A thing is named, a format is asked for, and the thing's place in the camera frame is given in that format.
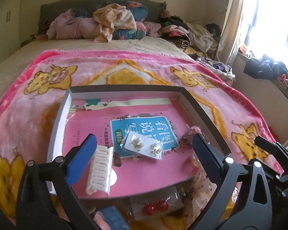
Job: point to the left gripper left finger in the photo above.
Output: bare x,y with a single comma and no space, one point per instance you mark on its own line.
35,209

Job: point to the pink cartoon fleece blanket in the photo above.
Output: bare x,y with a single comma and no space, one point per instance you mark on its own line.
29,107

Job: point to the white plastic hair claw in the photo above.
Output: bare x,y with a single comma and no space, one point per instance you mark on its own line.
101,174

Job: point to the dark green headboard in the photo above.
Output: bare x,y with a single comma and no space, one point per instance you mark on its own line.
48,12

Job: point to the earrings on white card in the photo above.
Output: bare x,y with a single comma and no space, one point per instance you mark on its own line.
142,145

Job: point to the cream wardrobe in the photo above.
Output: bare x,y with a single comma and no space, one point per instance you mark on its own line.
9,28

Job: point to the person's left hand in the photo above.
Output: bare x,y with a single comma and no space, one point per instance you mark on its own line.
99,219

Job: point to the pile of clothes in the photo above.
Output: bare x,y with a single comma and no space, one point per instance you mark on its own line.
198,42

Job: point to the pink book in box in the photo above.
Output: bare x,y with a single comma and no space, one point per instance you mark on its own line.
162,119

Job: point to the dark clothes on windowsill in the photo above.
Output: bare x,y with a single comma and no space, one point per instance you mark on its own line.
266,68

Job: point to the beige bed sheet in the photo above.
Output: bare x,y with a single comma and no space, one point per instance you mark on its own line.
98,45

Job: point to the dark floral rolled quilt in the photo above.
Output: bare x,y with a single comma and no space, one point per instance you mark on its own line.
139,12

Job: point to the red cherry clip in bag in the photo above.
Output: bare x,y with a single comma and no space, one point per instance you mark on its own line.
156,204

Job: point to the cream curtain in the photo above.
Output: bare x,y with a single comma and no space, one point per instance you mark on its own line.
228,44

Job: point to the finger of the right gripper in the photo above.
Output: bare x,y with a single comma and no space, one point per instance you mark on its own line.
270,147

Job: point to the pink pillow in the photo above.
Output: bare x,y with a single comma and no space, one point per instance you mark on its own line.
68,26

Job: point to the blue rectangular jewelry box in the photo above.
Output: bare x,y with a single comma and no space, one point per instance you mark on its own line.
114,218

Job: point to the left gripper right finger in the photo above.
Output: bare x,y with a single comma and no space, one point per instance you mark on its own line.
253,208

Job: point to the shallow grey cardboard box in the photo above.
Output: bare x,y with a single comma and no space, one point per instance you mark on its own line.
200,112

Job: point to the orange floral crumpled cloth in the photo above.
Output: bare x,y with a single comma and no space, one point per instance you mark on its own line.
111,18

